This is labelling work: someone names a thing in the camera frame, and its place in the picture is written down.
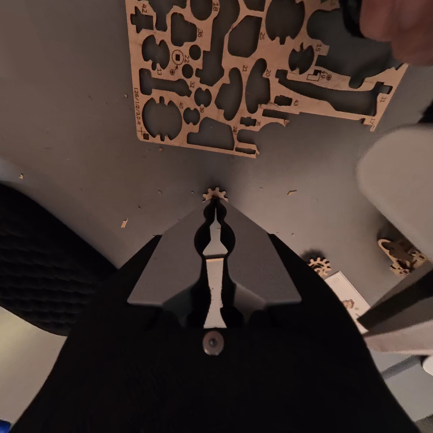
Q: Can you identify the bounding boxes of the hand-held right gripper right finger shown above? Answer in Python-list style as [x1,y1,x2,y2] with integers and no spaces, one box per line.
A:
[216,198,302,328]

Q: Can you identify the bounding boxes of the partly built wooden model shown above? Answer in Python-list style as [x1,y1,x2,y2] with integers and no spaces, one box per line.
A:
[377,230,430,278]

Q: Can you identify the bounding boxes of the instruction booklet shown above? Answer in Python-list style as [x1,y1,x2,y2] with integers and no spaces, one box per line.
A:
[324,271,371,334]

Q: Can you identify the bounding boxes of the wooden gear with square hole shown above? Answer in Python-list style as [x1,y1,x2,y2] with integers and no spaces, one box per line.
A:
[308,257,333,276]

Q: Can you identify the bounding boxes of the wooden cutout sheet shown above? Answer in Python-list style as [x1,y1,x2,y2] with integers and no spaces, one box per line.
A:
[125,0,410,159]

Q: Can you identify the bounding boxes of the small wooden gear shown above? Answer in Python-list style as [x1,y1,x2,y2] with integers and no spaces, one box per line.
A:
[202,187,229,203]

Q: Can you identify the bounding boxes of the person's left hand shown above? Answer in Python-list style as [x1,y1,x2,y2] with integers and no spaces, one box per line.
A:
[359,0,433,66]

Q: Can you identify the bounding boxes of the scattered wood chips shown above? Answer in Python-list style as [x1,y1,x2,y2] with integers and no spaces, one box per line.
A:
[18,93,298,229]

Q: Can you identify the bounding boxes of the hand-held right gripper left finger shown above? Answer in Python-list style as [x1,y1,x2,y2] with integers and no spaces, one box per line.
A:
[127,199,216,328]

